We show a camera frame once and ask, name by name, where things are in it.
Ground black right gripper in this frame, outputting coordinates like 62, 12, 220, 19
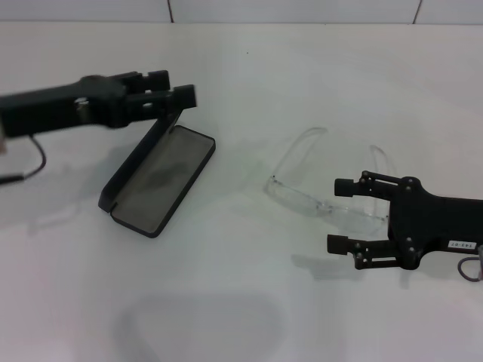
326, 170, 483, 272

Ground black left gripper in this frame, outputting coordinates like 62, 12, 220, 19
0, 69, 169, 139

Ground clear white glasses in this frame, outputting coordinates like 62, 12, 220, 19
263, 126, 390, 233

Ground black glasses case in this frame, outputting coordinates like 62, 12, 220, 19
97, 107, 217, 240

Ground silver stud of left gripper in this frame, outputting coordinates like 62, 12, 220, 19
76, 97, 91, 122

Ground right gripper cable with plug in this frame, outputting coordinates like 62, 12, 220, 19
456, 244, 483, 283

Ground gripper cable with plug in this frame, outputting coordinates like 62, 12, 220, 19
0, 134, 47, 185
456, 244, 483, 283

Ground left gripper cable with plug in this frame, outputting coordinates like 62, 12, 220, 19
0, 134, 47, 185

